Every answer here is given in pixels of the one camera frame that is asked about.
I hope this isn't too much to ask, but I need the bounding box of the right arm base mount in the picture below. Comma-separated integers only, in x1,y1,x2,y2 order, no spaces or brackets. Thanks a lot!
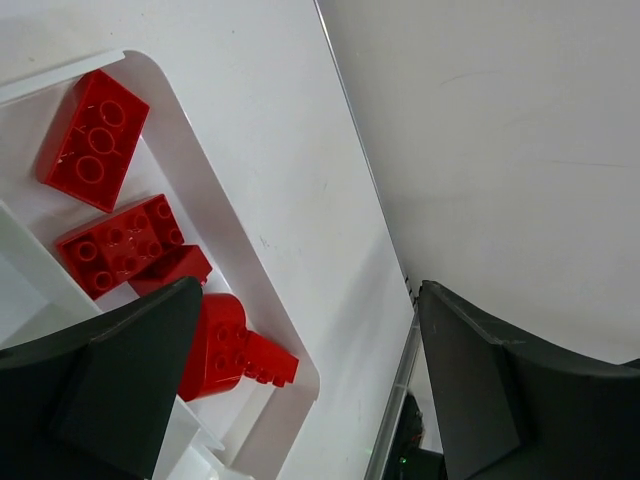
382,393,448,480

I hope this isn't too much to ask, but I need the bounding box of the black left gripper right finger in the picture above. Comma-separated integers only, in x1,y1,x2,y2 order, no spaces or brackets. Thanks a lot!
418,281,639,479

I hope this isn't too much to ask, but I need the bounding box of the aluminium rail right side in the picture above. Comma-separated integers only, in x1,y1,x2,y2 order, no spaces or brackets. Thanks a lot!
363,276,421,480

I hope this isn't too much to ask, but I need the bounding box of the small red lego brick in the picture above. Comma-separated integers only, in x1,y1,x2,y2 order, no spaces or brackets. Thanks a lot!
128,245,213,296

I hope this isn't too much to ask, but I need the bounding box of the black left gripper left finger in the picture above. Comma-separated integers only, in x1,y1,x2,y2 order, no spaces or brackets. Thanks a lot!
1,277,203,479

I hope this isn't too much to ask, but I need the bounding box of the red arch lego brick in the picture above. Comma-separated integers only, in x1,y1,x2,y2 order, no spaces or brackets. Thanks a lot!
178,293,249,402

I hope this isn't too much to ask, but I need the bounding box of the white compartment tray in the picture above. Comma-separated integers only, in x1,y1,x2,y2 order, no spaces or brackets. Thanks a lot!
1,50,320,479

